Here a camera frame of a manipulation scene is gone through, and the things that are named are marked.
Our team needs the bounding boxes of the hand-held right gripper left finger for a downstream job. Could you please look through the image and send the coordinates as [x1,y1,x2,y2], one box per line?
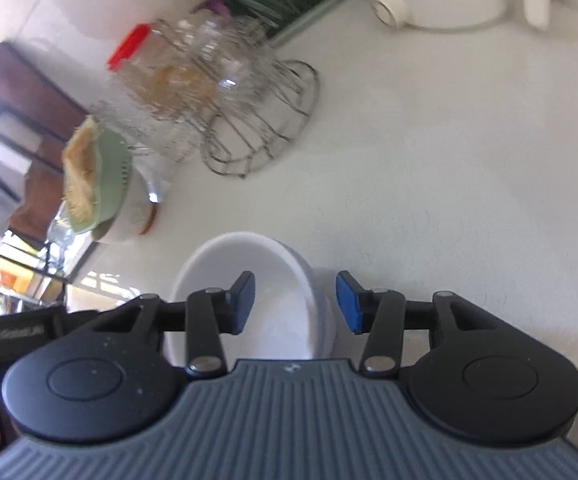
[92,271,256,378]

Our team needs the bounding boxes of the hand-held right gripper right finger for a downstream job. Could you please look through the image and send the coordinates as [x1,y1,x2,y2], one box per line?
[335,270,507,380]

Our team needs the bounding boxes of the green plastic colander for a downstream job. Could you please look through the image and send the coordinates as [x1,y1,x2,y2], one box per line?
[64,117,135,235]

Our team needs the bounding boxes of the patterned glass cup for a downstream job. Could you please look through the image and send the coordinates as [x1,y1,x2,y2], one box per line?
[189,15,281,106]
[89,99,205,162]

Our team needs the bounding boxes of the dry noodles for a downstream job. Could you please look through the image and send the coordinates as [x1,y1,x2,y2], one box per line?
[62,119,102,221]

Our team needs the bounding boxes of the dark wooden shelf rack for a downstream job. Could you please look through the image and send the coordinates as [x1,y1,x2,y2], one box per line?
[0,42,90,281]

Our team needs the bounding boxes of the red lid plastic jar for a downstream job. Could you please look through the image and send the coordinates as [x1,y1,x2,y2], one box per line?
[106,20,220,111]

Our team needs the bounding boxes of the green chopstick holder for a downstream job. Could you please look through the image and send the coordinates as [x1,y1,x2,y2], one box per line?
[195,0,346,48]

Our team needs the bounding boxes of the wire cup rack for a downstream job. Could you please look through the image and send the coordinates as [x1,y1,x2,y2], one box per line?
[189,10,321,177]

